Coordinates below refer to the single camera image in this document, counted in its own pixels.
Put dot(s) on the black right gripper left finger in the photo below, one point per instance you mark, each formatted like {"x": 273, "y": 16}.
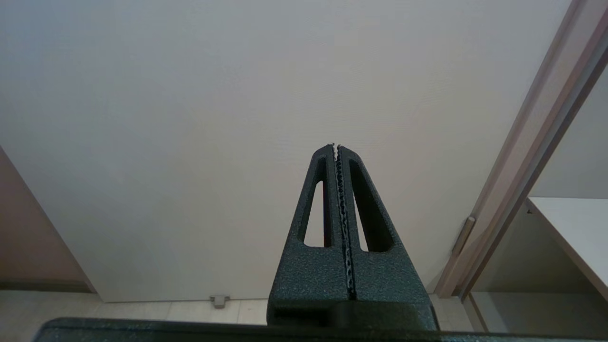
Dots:
{"x": 308, "y": 280}

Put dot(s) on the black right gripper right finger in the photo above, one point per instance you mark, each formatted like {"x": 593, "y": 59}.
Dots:
{"x": 384, "y": 280}

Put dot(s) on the grey floor door stop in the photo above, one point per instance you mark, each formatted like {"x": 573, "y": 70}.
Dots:
{"x": 219, "y": 300}

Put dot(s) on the cream white door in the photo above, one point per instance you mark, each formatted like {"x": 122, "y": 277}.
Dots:
{"x": 237, "y": 118}

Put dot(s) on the white closet shelf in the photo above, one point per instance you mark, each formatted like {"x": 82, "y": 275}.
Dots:
{"x": 574, "y": 228}

